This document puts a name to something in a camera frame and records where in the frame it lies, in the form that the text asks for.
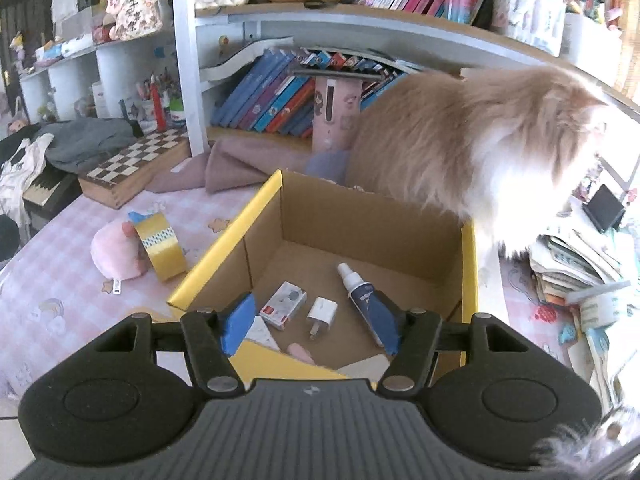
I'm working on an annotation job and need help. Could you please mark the white blue spray bottle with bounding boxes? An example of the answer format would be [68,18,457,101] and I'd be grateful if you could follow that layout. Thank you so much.
[336,262,388,348]

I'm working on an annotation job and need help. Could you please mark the staple box with cat picture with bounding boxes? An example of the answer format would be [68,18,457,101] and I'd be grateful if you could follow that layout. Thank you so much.
[258,282,307,330]

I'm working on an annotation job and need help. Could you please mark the small white plug adapter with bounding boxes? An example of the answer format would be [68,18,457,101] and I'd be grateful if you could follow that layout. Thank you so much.
[307,297,338,340]

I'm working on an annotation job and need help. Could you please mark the large white charger block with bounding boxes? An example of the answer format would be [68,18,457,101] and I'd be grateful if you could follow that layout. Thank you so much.
[336,353,390,384]

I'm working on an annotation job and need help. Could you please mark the pink small eraser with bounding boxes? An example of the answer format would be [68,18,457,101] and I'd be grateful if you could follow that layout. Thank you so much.
[286,344,314,365]

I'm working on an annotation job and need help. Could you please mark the yellow cardboard box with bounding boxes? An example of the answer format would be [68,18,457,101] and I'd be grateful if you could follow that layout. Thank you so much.
[168,170,477,378]

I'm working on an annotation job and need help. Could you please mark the yellow tape roll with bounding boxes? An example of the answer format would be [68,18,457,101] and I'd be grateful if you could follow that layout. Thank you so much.
[128,211,188,282]

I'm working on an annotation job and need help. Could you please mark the pink plush toy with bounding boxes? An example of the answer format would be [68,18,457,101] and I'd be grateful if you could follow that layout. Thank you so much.
[90,220,149,295]

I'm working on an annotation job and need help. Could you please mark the mauve cloth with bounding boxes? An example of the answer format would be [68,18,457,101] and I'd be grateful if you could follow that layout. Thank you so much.
[144,136,352,195]

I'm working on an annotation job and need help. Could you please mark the wooden chess board box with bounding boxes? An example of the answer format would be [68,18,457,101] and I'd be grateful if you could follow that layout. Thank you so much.
[78,129,191,209]

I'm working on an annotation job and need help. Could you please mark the stack of papers magazines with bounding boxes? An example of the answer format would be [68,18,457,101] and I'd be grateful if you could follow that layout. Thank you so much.
[528,226,639,405]

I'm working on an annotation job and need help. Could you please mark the orange fluffy cat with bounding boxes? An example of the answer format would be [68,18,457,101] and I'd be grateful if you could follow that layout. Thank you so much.
[345,66,610,257]

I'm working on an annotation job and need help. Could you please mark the red bottle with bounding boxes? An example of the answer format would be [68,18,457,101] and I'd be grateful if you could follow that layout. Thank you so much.
[150,82,167,132]

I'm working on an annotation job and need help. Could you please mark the white green pen cup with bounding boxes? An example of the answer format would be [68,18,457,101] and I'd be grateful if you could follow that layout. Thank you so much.
[169,96,186,128]

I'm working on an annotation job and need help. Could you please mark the row of colourful books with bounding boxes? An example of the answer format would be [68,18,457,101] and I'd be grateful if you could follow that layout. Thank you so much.
[201,44,422,139]

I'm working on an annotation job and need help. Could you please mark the black keyboard piano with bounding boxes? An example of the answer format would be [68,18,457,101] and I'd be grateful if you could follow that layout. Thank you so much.
[23,164,82,221]

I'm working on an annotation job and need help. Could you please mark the pink cylindrical holder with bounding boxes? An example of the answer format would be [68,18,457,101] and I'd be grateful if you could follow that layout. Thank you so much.
[311,76,363,153]

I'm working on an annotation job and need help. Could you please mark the grey cloth pile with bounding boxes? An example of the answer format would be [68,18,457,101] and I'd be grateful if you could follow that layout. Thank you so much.
[40,117,143,174]

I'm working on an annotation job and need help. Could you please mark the white garment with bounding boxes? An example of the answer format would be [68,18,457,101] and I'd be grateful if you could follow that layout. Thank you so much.
[1,132,54,240]

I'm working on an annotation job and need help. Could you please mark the white shelf post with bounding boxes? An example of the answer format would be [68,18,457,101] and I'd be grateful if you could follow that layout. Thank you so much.
[174,0,208,156]

